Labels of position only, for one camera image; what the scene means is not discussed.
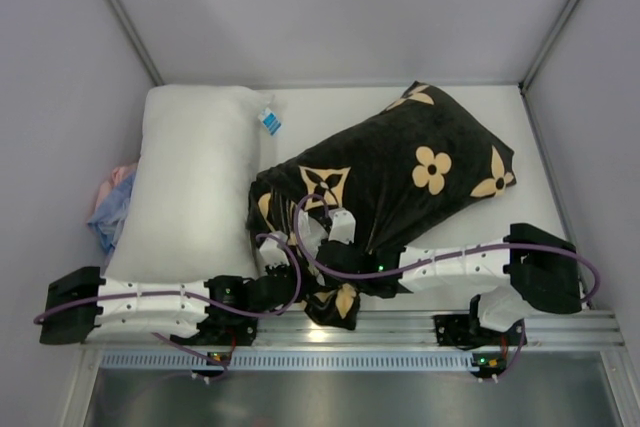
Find blue white pillow tag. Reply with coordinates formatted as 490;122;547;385
258;107;281;136

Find black floral pillowcase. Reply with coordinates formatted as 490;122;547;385
245;80;516;332

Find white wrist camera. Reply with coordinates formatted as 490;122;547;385
259;231;290;269
328;208;356;245

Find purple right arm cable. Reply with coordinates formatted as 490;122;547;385
295;194;601;383

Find white slotted cable duct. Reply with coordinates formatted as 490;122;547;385
100;350;479;372

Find aluminium frame post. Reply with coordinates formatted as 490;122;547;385
104;0;165;86
518;0;583;96

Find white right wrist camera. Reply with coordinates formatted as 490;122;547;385
328;208;356;245

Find right aluminium frame post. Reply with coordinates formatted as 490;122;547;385
518;0;583;96

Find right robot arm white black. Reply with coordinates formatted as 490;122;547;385
314;223;583;332

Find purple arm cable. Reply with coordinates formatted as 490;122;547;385
295;194;601;383
33;232;304;383

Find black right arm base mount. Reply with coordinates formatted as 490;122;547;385
433;314;524;350

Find bare white pillow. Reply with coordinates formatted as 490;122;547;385
106;85;271;283

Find pink and blue cloths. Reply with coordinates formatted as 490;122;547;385
87;163;138;256

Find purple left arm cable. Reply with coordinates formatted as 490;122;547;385
33;232;304;383

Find left aluminium frame post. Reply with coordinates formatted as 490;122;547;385
104;0;165;86

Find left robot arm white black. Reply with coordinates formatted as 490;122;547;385
34;264;302;346

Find aluminium mounting rail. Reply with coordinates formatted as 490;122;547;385
82;309;626;348

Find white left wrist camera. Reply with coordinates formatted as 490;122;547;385
259;231;290;269

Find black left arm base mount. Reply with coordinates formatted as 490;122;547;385
192;317;258;346

